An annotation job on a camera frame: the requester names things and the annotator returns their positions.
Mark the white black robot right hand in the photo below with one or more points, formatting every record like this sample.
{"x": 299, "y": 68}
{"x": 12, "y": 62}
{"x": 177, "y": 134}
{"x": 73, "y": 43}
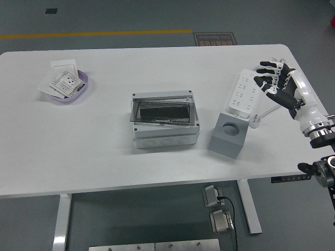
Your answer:
{"x": 308, "y": 112}

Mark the transparent grey box lid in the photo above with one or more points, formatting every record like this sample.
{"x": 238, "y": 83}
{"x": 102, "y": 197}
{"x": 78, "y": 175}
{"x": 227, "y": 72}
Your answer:
{"x": 162, "y": 111}

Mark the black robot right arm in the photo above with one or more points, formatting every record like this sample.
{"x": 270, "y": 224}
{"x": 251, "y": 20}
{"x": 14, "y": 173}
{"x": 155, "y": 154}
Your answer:
{"x": 324, "y": 141}

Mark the grey cube with round hole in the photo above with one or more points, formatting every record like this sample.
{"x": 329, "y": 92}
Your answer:
{"x": 222, "y": 146}

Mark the grey plastic junction box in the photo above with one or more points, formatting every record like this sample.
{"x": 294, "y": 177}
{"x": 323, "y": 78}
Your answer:
{"x": 165, "y": 141}

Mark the white power strip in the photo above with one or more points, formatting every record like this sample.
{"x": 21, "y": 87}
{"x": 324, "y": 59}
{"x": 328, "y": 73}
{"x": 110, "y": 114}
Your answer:
{"x": 242, "y": 96}

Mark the black table control panel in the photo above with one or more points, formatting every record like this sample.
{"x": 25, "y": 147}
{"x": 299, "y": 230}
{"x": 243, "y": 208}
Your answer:
{"x": 282, "y": 179}

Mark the red object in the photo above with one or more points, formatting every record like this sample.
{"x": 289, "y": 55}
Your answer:
{"x": 333, "y": 21}

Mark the white table leg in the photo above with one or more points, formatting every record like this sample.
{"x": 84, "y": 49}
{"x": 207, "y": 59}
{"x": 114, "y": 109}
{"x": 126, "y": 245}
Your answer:
{"x": 61, "y": 222}
{"x": 250, "y": 209}

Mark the brown floor sign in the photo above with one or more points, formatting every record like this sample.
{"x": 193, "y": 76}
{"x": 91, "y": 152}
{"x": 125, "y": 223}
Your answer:
{"x": 214, "y": 39}

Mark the silver foot pedal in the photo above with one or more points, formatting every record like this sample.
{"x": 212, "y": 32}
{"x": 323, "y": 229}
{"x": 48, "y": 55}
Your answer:
{"x": 210, "y": 196}
{"x": 221, "y": 222}

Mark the white socket panel with print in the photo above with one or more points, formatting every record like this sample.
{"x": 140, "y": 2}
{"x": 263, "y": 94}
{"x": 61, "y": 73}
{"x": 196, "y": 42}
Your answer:
{"x": 67, "y": 83}

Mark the white flat cover plate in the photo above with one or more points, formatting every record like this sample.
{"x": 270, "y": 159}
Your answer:
{"x": 45, "y": 86}

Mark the dark square floor hatch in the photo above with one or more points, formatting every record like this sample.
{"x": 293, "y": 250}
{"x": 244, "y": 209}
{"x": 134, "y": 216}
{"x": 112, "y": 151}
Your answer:
{"x": 51, "y": 11}

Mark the grey metal base plate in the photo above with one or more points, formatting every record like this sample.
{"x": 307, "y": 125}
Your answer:
{"x": 187, "y": 245}
{"x": 120, "y": 248}

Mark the plain white switch plate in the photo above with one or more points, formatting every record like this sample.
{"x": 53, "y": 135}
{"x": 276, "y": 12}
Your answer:
{"x": 62, "y": 66}

